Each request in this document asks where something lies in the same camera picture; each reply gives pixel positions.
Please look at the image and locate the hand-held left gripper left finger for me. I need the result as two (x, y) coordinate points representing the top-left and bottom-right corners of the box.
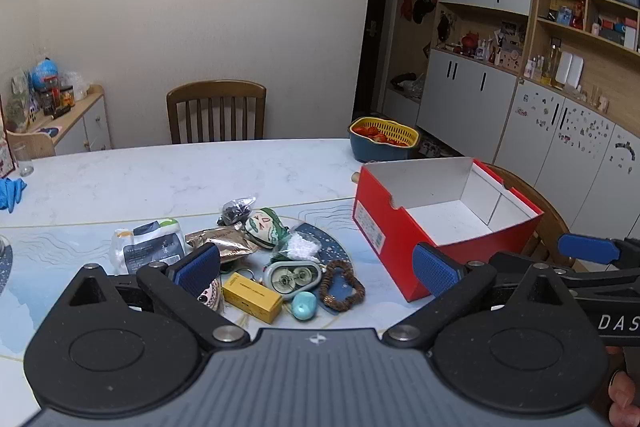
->
(62, 243), (251, 351)

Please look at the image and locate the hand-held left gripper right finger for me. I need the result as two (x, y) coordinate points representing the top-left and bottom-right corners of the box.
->
(383, 242), (584, 349)

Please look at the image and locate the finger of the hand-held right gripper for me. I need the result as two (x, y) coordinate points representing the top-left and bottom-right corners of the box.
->
(488, 250), (640, 304)
(557, 234), (640, 268)

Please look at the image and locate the silver foil packet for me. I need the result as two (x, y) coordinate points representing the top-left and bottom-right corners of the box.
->
(184, 227), (259, 264)

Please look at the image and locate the tiger face plush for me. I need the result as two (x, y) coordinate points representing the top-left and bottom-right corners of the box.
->
(197, 277), (224, 313)

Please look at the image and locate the wet wipes pack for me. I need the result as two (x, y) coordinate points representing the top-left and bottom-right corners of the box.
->
(110, 217), (187, 276)

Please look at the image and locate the small yellow box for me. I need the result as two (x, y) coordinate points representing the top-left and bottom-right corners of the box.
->
(221, 272), (284, 325)

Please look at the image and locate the bag of black beads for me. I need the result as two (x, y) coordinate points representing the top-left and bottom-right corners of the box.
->
(217, 195), (257, 227)

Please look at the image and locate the red cardboard box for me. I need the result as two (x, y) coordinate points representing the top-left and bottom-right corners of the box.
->
(352, 157), (545, 303)

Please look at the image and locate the green face plush pouch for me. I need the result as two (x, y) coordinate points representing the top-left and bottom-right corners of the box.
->
(244, 207), (291, 251)

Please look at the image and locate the brown bead bracelet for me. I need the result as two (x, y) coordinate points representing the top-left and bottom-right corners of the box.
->
(319, 260), (367, 310)

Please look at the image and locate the bag of white bits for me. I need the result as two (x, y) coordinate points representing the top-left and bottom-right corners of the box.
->
(272, 231), (321, 264)

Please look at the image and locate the turquoise egg-shaped toy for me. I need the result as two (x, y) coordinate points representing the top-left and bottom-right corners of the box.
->
(291, 291), (318, 321)

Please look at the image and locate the person's right hand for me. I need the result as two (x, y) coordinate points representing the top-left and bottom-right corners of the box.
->
(606, 346), (640, 427)

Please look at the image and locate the round-backed wooden chair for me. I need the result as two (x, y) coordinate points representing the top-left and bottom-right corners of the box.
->
(482, 163), (576, 269)

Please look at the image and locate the yellow strainer in blue bowl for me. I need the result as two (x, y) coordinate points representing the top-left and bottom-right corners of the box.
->
(348, 117), (421, 164)

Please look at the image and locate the pile of strawberries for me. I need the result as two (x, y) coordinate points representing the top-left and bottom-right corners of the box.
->
(356, 125), (407, 146)

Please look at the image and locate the slatted wooden chair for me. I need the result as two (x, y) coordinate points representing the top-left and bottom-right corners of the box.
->
(166, 80), (267, 144)

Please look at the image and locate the white wooden sideboard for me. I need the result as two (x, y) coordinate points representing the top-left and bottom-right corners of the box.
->
(20, 84), (112, 156)

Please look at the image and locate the blue glove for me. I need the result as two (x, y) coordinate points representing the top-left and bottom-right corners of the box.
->
(0, 177), (29, 214)

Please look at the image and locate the drinking glass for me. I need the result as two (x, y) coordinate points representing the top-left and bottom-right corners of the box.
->
(12, 140), (35, 178)

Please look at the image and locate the small wooden child chair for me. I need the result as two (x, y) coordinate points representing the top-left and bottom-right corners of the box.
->
(5, 129), (57, 160)

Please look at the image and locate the blue globe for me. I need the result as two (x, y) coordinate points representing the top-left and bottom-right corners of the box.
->
(31, 58), (62, 94)

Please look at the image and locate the dark door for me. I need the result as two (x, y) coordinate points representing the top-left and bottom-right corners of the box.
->
(354, 0), (401, 118)

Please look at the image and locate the black hanging bag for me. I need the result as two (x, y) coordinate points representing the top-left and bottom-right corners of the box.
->
(413, 0), (438, 24)

